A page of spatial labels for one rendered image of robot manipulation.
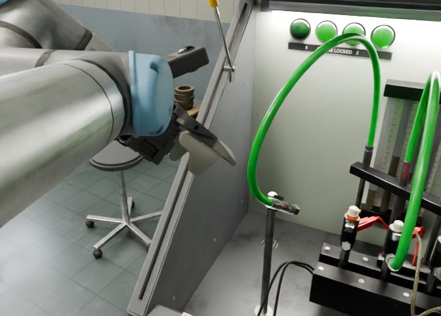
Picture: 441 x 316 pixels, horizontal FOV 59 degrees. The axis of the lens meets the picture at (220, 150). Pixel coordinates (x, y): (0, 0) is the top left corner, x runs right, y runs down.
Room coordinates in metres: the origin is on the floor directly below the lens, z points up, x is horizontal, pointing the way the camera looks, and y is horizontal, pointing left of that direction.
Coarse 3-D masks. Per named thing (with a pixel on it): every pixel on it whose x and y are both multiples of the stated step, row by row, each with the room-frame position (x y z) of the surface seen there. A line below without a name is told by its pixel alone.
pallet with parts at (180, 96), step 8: (176, 88) 3.53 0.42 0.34; (184, 88) 3.60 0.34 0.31; (192, 88) 3.53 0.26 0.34; (176, 96) 3.46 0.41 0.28; (184, 96) 3.44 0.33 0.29; (192, 96) 3.50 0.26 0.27; (184, 104) 3.43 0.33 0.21; (192, 104) 3.49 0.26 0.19; (200, 104) 3.60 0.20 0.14; (192, 112) 3.41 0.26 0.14
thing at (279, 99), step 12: (348, 36) 0.67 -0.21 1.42; (360, 36) 0.69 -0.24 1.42; (324, 48) 0.63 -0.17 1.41; (372, 48) 0.72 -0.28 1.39; (312, 60) 0.61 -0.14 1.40; (372, 60) 0.74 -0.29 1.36; (300, 72) 0.59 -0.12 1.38; (288, 84) 0.58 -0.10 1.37; (276, 96) 0.57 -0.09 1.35; (276, 108) 0.55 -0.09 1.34; (372, 108) 0.77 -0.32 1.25; (264, 120) 0.55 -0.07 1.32; (372, 120) 0.77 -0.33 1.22; (264, 132) 0.54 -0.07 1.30; (372, 132) 0.77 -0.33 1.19; (372, 144) 0.77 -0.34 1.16; (252, 156) 0.53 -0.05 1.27; (252, 168) 0.53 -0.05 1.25; (252, 180) 0.53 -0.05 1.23; (252, 192) 0.53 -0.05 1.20; (264, 204) 0.55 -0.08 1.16
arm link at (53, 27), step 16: (0, 0) 0.42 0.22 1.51; (16, 0) 0.43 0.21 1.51; (32, 0) 0.44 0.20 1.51; (48, 0) 0.46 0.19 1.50; (0, 16) 0.41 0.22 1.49; (16, 16) 0.41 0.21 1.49; (32, 16) 0.42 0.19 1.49; (48, 16) 0.44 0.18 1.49; (64, 16) 0.46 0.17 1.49; (32, 32) 0.41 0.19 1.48; (48, 32) 0.43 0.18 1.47; (64, 32) 0.44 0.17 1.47; (80, 32) 0.46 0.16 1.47; (48, 48) 0.42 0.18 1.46; (64, 48) 0.43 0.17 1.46; (80, 48) 0.44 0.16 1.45
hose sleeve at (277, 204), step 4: (272, 200) 0.56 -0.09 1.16; (276, 200) 0.57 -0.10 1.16; (280, 200) 0.58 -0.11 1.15; (272, 204) 0.56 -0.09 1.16; (276, 204) 0.56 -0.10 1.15; (280, 204) 0.57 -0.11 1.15; (284, 204) 0.58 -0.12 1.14; (288, 204) 0.59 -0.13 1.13; (292, 204) 0.61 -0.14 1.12; (272, 208) 0.56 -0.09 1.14; (276, 208) 0.57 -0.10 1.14; (280, 208) 0.57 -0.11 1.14; (284, 208) 0.58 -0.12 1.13; (288, 208) 0.59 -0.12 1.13; (292, 208) 0.59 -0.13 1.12; (288, 212) 0.59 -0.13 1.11; (292, 212) 0.60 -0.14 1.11
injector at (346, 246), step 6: (342, 228) 0.60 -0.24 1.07; (354, 228) 0.58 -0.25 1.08; (342, 234) 0.59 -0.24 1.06; (348, 234) 0.58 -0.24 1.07; (354, 234) 0.58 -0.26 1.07; (342, 240) 0.59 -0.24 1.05; (348, 240) 0.58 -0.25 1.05; (354, 240) 0.59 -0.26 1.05; (342, 246) 0.57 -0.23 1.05; (348, 246) 0.57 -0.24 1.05; (342, 252) 0.59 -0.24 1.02; (348, 252) 0.59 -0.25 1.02; (342, 258) 0.59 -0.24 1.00; (348, 258) 0.59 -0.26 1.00; (342, 264) 0.59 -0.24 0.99
